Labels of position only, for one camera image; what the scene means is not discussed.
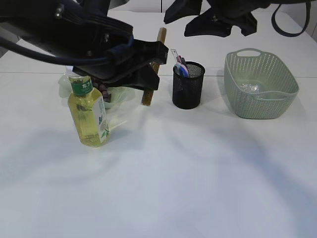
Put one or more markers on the pink scissors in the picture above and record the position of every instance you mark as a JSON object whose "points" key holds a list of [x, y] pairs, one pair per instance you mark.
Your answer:
{"points": [[178, 59]]}

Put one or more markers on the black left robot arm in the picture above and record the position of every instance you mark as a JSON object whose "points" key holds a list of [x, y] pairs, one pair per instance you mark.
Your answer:
{"points": [[9, 20]]}

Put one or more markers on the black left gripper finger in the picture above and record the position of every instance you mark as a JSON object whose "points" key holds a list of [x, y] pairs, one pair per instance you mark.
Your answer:
{"points": [[140, 79], [147, 52]]}

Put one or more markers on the clear plastic sheet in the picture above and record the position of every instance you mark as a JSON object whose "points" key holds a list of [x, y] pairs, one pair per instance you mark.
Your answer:
{"points": [[250, 88]]}

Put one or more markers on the clear plastic ruler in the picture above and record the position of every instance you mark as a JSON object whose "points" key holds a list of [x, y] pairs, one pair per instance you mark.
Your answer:
{"points": [[174, 53]]}

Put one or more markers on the black mesh pen holder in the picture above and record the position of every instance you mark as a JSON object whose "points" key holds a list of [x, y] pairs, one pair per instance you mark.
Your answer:
{"points": [[186, 91]]}

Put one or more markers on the green wavy glass plate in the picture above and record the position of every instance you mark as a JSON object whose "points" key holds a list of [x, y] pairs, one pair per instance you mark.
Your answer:
{"points": [[113, 96]]}

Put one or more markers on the blue scissors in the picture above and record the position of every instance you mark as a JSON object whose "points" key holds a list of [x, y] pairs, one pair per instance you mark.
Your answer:
{"points": [[181, 70]]}

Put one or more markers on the green woven plastic basket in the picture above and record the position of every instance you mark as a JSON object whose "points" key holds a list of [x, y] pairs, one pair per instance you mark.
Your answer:
{"points": [[278, 85]]}

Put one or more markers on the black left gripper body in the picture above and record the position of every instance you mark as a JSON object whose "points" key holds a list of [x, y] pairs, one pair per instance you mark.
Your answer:
{"points": [[71, 36]]}

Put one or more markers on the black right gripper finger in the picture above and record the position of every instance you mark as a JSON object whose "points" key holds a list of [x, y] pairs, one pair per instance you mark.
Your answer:
{"points": [[182, 8], [209, 23]]}

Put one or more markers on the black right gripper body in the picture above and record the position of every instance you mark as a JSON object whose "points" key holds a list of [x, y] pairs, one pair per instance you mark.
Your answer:
{"points": [[232, 11]]}

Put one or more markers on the yellow tea bottle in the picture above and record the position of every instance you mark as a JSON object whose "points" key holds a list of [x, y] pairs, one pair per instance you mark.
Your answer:
{"points": [[88, 111]]}

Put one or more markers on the purple plastic grape bunch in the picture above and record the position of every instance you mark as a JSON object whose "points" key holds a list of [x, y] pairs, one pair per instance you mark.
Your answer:
{"points": [[100, 86]]}

